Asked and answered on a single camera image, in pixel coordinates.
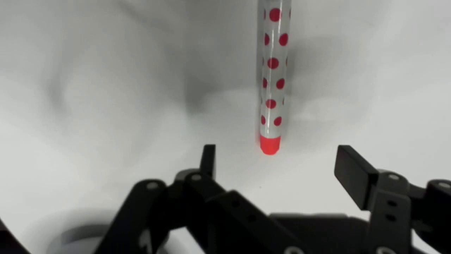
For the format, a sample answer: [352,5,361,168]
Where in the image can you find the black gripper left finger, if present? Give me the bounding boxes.
[199,144,216,178]

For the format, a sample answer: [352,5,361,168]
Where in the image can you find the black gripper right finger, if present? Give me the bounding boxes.
[335,146,380,211]

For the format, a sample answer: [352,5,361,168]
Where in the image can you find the red dotted white marker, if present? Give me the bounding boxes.
[260,0,294,156]

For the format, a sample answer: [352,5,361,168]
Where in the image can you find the grey round bowl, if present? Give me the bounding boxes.
[47,223,109,254]

